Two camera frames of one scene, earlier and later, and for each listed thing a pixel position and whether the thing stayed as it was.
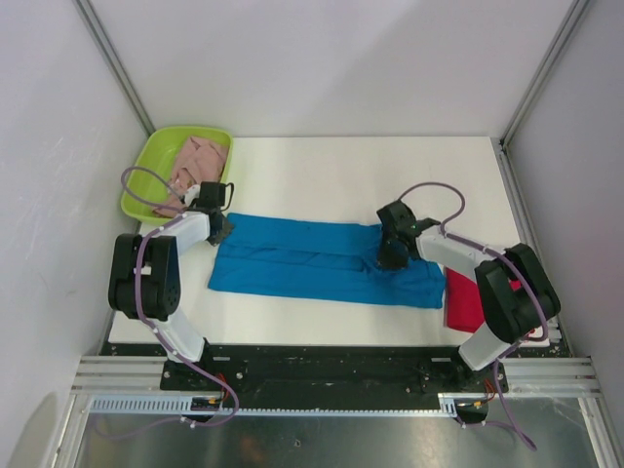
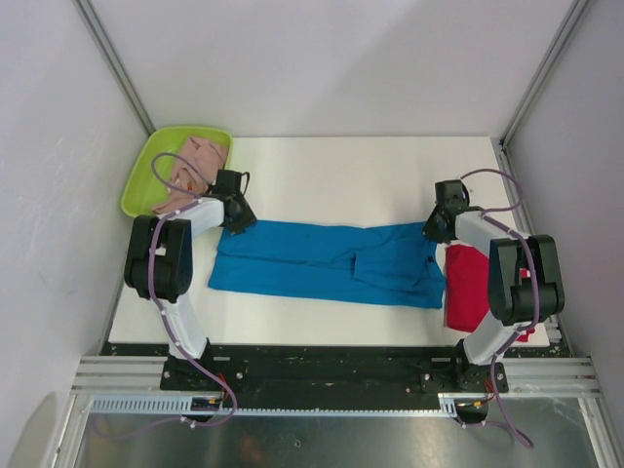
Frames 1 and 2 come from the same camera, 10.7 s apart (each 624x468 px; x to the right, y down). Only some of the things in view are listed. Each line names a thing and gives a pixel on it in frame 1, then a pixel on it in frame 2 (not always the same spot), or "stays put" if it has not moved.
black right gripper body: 388,253 to 432,226
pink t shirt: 201,160 stays put
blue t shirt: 319,257 stays put
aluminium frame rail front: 143,374 stays put
